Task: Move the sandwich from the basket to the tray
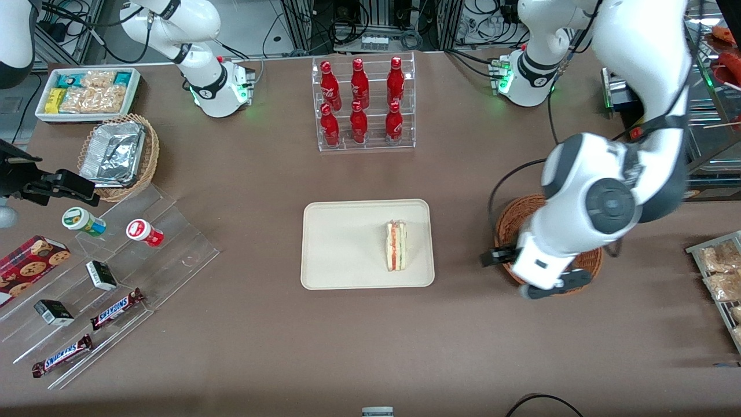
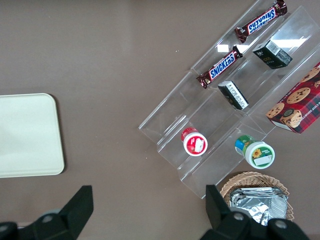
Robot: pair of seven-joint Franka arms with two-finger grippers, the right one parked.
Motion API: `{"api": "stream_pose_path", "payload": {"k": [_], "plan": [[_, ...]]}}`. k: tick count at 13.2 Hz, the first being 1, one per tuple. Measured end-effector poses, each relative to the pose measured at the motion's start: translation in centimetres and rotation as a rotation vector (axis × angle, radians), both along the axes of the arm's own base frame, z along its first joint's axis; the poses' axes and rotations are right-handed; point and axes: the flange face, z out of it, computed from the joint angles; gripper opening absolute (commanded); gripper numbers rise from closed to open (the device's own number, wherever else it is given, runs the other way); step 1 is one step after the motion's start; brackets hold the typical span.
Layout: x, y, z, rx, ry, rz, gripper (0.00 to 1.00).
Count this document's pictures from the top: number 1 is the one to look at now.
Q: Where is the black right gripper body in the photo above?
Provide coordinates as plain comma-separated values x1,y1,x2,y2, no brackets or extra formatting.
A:
0,139,43,201

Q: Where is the triangle sandwich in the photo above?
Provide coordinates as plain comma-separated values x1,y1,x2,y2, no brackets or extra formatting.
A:
386,220,408,272

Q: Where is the round brown wicker basket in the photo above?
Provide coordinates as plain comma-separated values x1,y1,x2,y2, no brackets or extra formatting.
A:
494,193,604,296

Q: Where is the aluminium foil tray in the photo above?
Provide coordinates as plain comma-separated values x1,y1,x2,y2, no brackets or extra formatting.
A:
79,120,146,189

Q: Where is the light wicker basket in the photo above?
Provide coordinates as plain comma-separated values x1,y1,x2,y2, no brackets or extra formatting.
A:
77,113,160,203

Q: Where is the cream rectangular tray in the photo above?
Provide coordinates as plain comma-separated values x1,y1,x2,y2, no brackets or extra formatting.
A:
300,199,435,290

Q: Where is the green lid cup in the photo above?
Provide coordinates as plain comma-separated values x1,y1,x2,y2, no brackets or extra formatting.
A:
62,207,107,237

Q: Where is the white plastic snack bin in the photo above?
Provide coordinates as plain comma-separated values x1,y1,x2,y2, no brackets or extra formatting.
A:
35,67,142,124

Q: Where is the red chocolate cookie box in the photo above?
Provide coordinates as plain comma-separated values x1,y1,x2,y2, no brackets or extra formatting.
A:
0,235,72,308

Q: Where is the yellow snack pack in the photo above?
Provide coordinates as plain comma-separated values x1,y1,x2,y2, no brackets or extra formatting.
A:
45,87,68,114

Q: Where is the clear bag of crackers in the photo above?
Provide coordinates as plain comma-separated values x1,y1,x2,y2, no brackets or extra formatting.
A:
80,70,118,89
60,85,129,114

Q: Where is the red lid cup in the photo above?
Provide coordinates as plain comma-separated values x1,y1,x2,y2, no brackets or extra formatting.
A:
126,218,164,248

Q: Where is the small black box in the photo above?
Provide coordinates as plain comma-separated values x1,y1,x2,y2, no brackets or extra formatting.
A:
86,260,118,291
34,299,75,327

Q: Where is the clear acrylic stepped display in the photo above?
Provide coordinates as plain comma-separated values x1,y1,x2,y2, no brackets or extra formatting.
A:
0,182,222,390

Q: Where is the snickers bar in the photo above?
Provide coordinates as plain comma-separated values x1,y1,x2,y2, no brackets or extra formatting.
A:
31,334,94,379
90,287,145,331

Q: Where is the red cola bottle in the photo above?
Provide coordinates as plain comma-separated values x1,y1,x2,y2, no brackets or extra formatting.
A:
320,60,342,111
320,103,341,147
350,101,369,145
351,58,370,109
387,56,405,107
385,100,404,144

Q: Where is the clear acrylic bottle rack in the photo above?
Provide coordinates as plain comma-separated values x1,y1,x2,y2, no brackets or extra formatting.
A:
311,51,417,153

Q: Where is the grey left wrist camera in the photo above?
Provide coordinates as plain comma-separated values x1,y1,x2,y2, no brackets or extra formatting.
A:
519,269,593,301

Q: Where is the black cable loop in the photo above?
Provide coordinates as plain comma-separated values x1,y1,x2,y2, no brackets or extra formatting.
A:
504,393,586,417

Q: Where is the grey wire rack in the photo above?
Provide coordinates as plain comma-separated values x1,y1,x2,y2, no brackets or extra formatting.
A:
685,230,741,354

